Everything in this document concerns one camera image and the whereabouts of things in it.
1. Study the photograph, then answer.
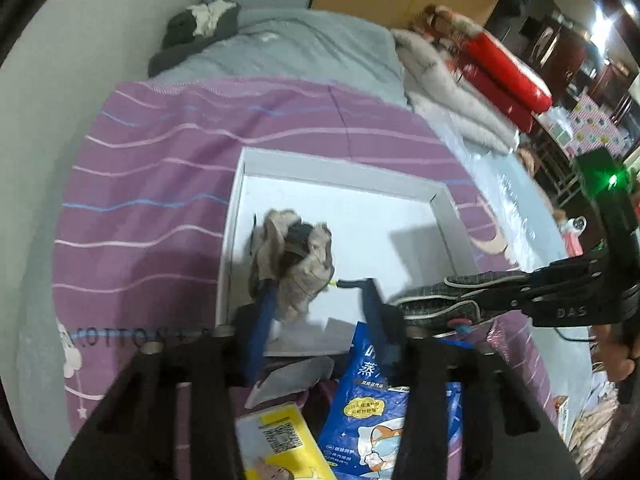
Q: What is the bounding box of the blue steam eye mask packet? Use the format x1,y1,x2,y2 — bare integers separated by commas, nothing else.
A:
316,320,464,480

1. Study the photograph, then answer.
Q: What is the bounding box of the beige plaid eye mask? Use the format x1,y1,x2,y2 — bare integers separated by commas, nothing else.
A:
248,209,335,322

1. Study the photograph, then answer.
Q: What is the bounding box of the dark grey plaid eye mask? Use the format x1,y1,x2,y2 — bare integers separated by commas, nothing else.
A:
390,271,527,324

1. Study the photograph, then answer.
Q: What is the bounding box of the yellow packet with QR code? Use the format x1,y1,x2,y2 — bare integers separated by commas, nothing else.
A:
235,403,335,480

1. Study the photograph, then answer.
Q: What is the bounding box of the pink patterned cloth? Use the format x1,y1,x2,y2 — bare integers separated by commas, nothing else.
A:
565,93,630,158

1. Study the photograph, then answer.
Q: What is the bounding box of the white shallow cardboard box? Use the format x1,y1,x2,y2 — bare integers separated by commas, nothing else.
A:
216,148,480,324

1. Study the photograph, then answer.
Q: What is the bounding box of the purple striped bed sheet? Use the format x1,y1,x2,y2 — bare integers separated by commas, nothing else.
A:
52,78,564,430

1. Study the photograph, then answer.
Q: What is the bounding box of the white quilted duvet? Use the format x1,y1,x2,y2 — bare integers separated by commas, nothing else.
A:
390,29,520,154

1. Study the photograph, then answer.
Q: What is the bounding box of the grey fleece blanket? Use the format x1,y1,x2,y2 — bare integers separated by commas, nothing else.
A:
149,9,408,108

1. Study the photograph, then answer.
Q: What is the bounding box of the dark grey and white garment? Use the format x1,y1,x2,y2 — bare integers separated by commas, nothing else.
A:
148,0,241,78

